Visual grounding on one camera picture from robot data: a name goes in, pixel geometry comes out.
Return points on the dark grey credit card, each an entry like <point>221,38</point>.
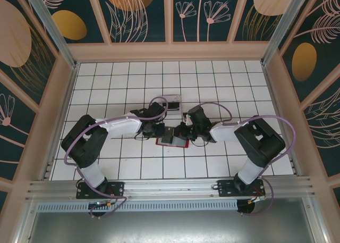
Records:
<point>168,138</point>

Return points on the red leather card holder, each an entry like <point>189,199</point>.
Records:
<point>158,142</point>

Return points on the dark brown credit card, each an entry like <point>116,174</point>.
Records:
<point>174,105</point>

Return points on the white card with pink print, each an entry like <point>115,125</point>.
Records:
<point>172,97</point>

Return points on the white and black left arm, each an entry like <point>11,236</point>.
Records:
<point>122,124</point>

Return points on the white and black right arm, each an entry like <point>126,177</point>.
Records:
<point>225,132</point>

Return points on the grey metal sheet panel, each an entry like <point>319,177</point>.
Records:
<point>170,227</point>

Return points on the small circuit board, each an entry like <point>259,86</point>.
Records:
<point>99,204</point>

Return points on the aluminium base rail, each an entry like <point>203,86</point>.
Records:
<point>170,187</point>

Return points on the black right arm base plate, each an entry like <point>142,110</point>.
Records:
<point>225,188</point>

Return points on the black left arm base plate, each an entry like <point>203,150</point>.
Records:
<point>117,189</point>

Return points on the aluminium side rail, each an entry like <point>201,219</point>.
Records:
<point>273,94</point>
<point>68,94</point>

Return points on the aluminium corner post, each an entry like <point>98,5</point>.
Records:
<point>281,27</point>
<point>50,27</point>

